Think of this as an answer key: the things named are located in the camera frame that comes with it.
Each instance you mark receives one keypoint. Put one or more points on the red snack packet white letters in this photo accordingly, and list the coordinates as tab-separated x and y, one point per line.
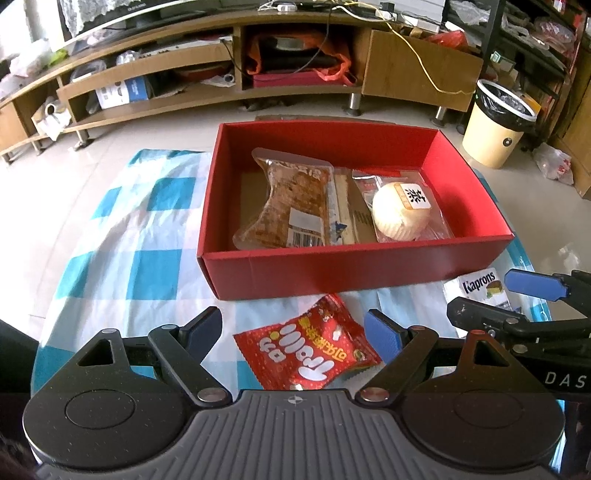
309	344

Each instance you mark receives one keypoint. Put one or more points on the sliced toast bread packet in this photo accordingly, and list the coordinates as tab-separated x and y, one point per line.
346	212

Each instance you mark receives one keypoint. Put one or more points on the black metal shelf rack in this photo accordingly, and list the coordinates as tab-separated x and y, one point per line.
545	41

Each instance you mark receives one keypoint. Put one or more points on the white power adapter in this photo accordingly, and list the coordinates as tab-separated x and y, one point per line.
286	7

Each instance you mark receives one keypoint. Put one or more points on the brown floor mat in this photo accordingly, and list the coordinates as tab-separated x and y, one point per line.
286	117

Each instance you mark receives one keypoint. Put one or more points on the round bun clear packet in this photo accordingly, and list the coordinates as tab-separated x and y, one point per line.
399	217

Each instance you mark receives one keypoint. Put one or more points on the dark cloth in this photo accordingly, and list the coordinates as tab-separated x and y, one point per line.
14	360

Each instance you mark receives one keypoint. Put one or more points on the orange pastry packet with barcode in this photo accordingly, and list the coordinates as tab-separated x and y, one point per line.
286	203

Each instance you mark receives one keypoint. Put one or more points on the crumpled white paper bag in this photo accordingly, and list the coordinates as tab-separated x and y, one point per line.
53	122

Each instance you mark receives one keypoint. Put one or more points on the yellow trash bin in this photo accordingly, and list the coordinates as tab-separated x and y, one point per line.
489	138

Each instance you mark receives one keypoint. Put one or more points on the white plastic bag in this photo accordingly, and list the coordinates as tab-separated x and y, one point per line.
554	164

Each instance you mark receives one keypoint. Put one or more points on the blue white checkered tablecloth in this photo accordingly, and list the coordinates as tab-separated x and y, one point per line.
138	258

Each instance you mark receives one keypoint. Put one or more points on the red plastic bag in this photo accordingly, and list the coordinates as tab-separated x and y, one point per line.
445	38

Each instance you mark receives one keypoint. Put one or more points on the white lace cloth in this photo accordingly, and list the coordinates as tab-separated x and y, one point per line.
83	9

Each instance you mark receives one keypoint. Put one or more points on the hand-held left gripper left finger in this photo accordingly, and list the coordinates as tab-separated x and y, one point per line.
205	333

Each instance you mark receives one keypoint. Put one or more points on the wooden television stand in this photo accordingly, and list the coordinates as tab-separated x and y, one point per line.
415	64

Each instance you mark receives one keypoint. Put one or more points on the red cardboard box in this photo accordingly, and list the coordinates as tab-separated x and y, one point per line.
323	270

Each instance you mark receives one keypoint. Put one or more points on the flat screen television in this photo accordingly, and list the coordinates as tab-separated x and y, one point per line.
138	11

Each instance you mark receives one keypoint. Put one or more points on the white and blue carton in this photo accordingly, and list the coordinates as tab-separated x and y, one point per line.
120	92

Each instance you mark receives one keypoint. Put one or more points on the wooden cabinet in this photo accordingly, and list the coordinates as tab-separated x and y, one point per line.
577	147

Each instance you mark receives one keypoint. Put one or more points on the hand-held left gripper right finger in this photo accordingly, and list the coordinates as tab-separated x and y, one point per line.
385	334

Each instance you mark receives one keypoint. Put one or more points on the orange bag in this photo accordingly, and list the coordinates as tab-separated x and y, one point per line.
332	74

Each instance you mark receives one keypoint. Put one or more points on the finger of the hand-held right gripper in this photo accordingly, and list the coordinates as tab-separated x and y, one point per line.
535	284
480	318

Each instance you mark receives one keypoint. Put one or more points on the silver wafer packet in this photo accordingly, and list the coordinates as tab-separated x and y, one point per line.
475	286

